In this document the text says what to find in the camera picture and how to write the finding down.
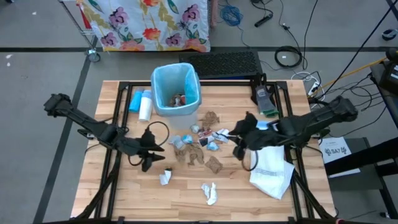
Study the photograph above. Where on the black tape roll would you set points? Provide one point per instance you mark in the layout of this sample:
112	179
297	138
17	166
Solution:
389	34

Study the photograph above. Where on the metal rolling rack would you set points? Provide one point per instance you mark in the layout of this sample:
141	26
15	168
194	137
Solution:
93	56

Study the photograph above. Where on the floral print curtain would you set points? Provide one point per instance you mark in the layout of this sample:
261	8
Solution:
146	25

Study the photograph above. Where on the white tissue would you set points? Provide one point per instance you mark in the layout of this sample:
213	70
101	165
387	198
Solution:
210	193

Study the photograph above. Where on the blue wad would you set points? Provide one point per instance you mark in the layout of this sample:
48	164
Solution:
186	139
213	146

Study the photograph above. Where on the black white paper scrap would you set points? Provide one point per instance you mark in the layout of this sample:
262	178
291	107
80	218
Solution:
203	142

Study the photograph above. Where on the blue trash bag roll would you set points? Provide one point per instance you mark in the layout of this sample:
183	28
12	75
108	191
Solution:
136	102

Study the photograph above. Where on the small white paper wad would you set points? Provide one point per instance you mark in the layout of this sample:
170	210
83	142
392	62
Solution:
195	128

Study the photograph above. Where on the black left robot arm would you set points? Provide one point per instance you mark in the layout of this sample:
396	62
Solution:
87	123

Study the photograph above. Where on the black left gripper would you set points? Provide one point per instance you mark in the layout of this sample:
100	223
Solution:
140	146

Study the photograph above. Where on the blue plastic trash bag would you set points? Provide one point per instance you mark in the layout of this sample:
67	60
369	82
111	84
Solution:
171	79

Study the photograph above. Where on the white bluish paper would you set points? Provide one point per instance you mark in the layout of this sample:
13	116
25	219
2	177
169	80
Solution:
165	178

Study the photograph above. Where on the black floor mat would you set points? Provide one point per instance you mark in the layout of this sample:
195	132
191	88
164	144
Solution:
220	63

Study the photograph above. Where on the red white wrapper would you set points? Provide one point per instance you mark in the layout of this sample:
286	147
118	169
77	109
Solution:
204	133

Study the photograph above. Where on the black power strip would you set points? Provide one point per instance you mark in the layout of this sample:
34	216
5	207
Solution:
263	20

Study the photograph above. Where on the black side bench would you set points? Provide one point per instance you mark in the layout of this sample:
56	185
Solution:
367	157

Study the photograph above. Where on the white paper towel roll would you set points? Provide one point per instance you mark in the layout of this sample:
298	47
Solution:
145	109

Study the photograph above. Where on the white plastic trash bag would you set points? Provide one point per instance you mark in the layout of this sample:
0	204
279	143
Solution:
270	174

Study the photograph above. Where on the white power strip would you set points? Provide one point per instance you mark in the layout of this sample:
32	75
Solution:
313	88

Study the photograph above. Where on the white gray paper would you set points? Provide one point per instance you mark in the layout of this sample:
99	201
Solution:
176	142

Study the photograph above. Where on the white paper black stripe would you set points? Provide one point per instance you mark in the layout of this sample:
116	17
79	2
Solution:
220	136

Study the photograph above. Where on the black equipment case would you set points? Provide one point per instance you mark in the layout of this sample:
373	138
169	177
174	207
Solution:
390	74

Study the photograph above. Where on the brown paper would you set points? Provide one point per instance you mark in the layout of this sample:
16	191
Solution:
210	119
174	101
214	164
193	154

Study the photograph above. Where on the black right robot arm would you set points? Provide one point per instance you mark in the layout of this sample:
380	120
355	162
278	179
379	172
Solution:
317	119

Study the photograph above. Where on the white paper sign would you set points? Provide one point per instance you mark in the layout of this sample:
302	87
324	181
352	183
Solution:
337	151

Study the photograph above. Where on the white plastic trash bin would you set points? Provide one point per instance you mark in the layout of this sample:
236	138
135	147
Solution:
183	123

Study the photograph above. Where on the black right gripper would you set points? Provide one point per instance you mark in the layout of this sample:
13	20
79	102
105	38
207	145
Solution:
258	138

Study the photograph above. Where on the black table frame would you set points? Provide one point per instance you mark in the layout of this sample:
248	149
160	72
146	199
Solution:
224	83

